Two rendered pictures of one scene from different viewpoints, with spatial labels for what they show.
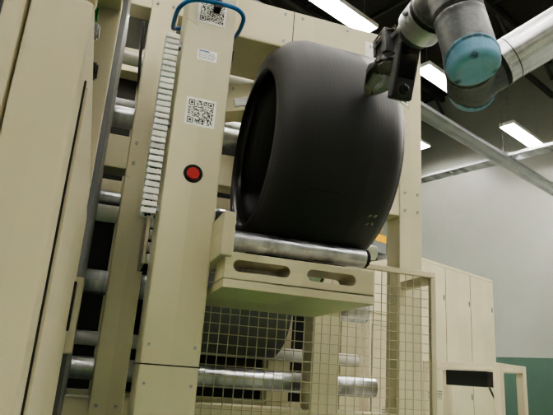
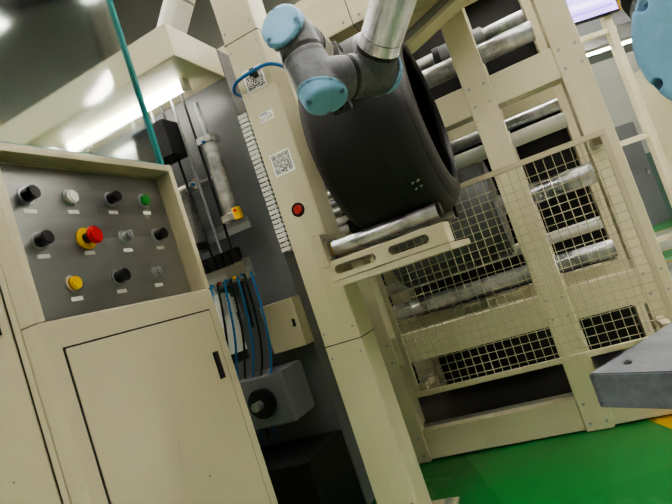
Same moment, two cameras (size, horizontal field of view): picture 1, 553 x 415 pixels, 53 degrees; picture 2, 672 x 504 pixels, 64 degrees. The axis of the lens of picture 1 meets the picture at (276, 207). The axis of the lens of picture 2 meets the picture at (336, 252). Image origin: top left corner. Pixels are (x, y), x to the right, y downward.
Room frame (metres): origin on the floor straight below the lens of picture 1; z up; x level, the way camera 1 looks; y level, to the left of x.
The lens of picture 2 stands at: (-0.02, -0.90, 0.78)
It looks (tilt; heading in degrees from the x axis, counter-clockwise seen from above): 4 degrees up; 39
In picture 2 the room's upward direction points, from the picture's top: 19 degrees counter-clockwise
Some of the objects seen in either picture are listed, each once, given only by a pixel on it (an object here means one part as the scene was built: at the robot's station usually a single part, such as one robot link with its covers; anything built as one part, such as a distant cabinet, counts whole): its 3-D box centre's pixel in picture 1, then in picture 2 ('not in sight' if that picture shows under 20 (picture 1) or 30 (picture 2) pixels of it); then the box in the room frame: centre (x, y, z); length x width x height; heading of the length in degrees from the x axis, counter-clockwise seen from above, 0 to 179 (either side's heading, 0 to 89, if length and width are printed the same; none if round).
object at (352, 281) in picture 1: (295, 277); (389, 252); (1.27, -0.06, 0.84); 0.36 x 0.09 x 0.06; 107
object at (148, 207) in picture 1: (162, 122); (268, 181); (1.25, 0.30, 1.19); 0.05 x 0.04 x 0.48; 17
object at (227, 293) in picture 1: (276, 300); (405, 260); (1.40, -0.01, 0.80); 0.37 x 0.36 x 0.02; 17
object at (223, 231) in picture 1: (211, 250); (345, 248); (1.35, 0.15, 0.90); 0.40 x 0.03 x 0.10; 17
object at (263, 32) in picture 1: (300, 53); (375, 7); (1.72, -0.05, 1.71); 0.61 x 0.25 x 0.15; 107
